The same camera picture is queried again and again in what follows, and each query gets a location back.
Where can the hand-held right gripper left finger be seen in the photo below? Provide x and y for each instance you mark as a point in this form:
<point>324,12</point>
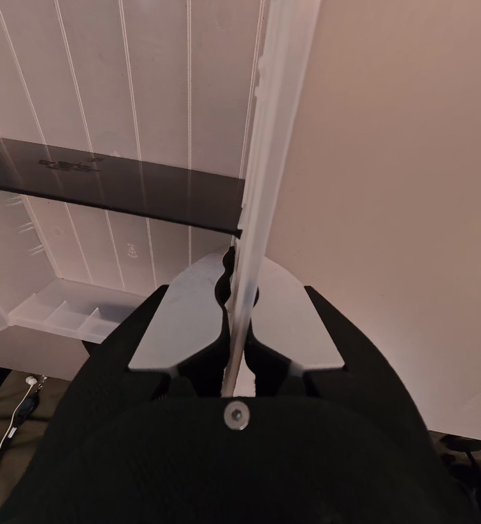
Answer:
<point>183,323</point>

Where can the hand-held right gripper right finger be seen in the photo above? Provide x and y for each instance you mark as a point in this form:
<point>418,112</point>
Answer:
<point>297,327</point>

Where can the clear plastic bin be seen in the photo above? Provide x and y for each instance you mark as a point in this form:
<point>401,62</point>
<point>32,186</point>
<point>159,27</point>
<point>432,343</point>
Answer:
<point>142,82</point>

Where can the black bin divider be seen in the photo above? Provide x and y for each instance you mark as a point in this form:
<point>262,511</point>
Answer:
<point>101,180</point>

